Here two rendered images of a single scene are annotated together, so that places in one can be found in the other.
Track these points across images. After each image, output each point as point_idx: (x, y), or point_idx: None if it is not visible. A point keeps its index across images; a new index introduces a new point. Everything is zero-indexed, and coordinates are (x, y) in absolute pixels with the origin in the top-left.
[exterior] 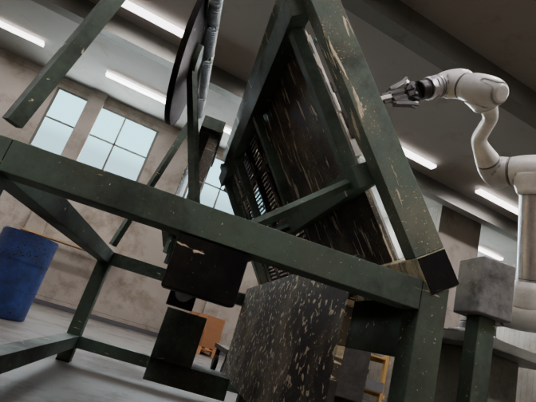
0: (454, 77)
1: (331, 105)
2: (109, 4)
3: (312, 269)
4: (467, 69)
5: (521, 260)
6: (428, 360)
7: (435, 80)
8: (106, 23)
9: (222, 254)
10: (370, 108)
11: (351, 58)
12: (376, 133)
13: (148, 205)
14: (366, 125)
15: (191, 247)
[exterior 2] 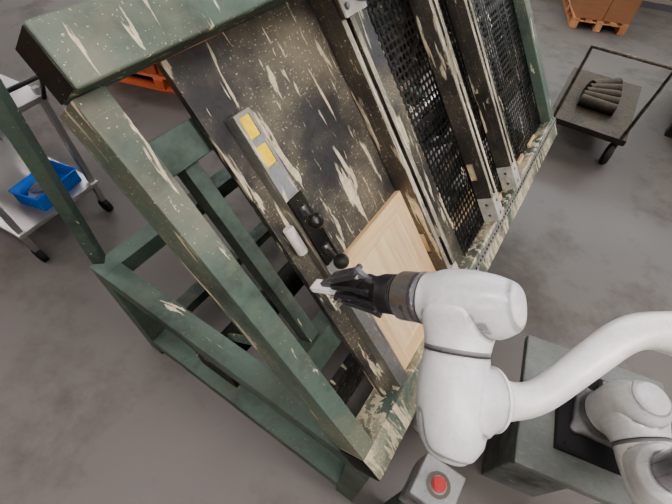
0: (424, 331)
1: (262, 279)
2: (48, 189)
3: (266, 403)
4: (483, 316)
5: (662, 458)
6: (356, 479)
7: (395, 309)
8: (64, 200)
9: (217, 367)
10: (260, 346)
11: (215, 290)
12: (275, 367)
13: (170, 330)
14: (263, 356)
15: (202, 356)
